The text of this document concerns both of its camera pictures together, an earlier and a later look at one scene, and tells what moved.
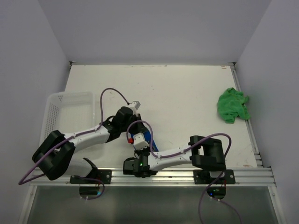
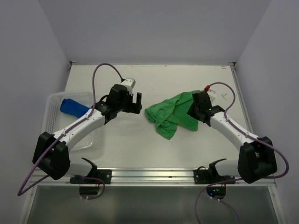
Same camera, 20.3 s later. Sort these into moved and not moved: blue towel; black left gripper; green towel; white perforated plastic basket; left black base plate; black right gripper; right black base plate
Moved: green towel; blue towel; black left gripper; black right gripper
Not moved: left black base plate; white perforated plastic basket; right black base plate
